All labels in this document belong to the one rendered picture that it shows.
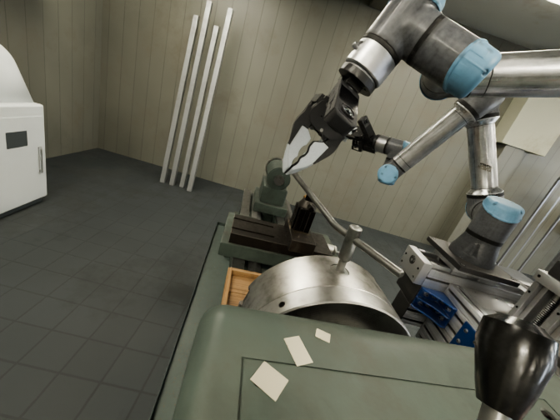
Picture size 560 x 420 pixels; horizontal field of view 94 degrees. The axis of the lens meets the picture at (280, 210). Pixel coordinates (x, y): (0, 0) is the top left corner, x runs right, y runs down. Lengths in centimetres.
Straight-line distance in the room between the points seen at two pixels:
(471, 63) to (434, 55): 5
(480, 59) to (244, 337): 48
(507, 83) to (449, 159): 430
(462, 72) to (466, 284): 83
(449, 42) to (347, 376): 46
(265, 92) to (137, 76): 188
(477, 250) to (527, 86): 63
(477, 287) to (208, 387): 107
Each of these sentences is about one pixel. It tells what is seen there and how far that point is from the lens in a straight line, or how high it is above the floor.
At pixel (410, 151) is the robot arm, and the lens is 109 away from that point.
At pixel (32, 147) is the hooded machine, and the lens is 306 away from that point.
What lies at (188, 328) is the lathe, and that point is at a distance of 123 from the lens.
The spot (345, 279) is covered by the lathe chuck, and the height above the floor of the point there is 124.
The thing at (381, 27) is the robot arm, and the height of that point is 162.
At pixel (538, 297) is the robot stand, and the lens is 111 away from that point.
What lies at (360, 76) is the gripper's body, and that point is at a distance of 49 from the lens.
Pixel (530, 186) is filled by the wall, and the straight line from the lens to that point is 582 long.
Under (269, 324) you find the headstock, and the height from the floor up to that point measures 125.
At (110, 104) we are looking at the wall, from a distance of 499.
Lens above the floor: 146
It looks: 21 degrees down
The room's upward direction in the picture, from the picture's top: 18 degrees clockwise
